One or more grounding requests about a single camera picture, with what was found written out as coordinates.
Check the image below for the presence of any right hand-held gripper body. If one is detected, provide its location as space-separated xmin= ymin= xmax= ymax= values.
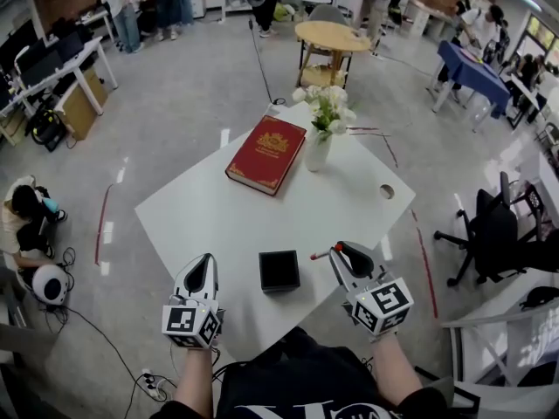
xmin=335 ymin=241 xmax=415 ymax=336

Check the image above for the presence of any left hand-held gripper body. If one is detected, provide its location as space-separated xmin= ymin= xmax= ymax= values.
xmin=162 ymin=253 xmax=225 ymax=351

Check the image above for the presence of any black square pen holder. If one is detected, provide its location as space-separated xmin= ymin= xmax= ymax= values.
xmin=258 ymin=250 xmax=302 ymax=295

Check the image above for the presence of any person's left forearm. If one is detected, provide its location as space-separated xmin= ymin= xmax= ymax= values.
xmin=171 ymin=346 xmax=218 ymax=419

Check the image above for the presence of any person's right forearm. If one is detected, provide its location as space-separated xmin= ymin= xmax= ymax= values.
xmin=369 ymin=332 xmax=425 ymax=410

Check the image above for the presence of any white power strip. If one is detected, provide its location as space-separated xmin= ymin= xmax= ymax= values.
xmin=141 ymin=370 xmax=163 ymax=402

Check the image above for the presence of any person's black shirt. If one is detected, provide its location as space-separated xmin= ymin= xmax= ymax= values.
xmin=149 ymin=326 xmax=452 ymax=419

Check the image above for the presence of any white side table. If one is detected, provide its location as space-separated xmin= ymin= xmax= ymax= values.
xmin=439 ymin=271 xmax=559 ymax=388

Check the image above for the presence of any white vase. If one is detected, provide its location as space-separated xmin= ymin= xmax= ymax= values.
xmin=303 ymin=129 xmax=333 ymax=174

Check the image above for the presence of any black office chair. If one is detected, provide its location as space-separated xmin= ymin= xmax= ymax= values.
xmin=433 ymin=171 xmax=545 ymax=288

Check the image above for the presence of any red hardcover book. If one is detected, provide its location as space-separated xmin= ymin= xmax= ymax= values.
xmin=224 ymin=114 xmax=308 ymax=197

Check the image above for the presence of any white flower bouquet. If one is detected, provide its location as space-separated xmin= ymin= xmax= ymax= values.
xmin=291 ymin=84 xmax=359 ymax=142

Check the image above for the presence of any round wooden table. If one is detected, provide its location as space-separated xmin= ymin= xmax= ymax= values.
xmin=293 ymin=20 xmax=373 ymax=89

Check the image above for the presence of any table with blue cloth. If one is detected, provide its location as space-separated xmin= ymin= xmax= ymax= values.
xmin=429 ymin=39 xmax=513 ymax=120

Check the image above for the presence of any black and yellow vacuum cleaner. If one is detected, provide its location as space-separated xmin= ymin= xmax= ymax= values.
xmin=24 ymin=108 xmax=68 ymax=153

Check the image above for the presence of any cardboard box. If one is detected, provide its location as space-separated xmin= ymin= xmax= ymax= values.
xmin=55 ymin=66 xmax=109 ymax=142

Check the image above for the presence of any grey chair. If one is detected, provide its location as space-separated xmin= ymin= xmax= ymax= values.
xmin=307 ymin=3 xmax=351 ymax=28

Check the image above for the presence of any white desk with monitors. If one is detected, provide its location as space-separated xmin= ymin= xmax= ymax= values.
xmin=0 ymin=36 xmax=120 ymax=147

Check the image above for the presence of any black floor cable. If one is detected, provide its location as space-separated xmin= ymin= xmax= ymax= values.
xmin=247 ymin=18 xmax=286 ymax=106

